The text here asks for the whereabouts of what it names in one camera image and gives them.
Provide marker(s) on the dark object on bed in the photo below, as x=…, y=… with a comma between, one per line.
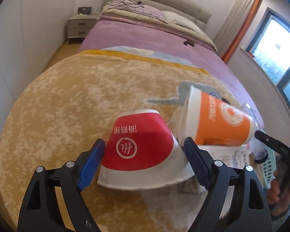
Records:
x=188, y=42

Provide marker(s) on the red paper bowl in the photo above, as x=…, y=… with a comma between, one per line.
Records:
x=142, y=154

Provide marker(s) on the cream pillow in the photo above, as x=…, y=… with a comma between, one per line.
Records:
x=174, y=18

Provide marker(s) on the beige and orange curtain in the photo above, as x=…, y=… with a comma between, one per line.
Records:
x=235, y=27

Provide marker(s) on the person's right hand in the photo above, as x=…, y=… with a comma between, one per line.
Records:
x=280, y=201

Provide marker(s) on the dark framed window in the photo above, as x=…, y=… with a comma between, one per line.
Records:
x=270, y=49

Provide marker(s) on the white wardrobe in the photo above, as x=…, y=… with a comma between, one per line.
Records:
x=31, y=31

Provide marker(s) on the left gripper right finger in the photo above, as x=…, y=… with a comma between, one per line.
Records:
x=235, y=200

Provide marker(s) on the grey bedside table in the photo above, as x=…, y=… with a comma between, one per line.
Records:
x=79, y=26

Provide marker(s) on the light green laundry basket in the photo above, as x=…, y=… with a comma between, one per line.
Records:
x=269, y=167

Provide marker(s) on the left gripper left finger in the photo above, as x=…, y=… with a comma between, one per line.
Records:
x=40, y=210

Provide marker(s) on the pink pillow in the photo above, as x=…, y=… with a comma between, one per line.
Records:
x=133, y=7

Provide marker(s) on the black item on nightstand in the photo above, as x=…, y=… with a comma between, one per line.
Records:
x=84, y=10

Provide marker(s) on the purple bed cover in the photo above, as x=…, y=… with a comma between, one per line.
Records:
x=106, y=34

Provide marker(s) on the orange paper cup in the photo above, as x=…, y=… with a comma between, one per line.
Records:
x=210, y=121

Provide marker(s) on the panda pattern round blanket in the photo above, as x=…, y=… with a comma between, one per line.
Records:
x=72, y=104

